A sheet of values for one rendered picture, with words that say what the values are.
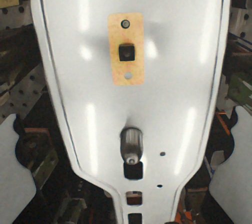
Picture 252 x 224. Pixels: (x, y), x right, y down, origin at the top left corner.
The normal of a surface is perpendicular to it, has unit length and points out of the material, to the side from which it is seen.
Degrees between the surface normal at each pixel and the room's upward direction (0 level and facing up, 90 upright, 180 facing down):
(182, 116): 0
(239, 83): 78
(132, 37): 0
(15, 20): 0
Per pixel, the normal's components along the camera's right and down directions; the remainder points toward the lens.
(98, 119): -0.02, 0.50
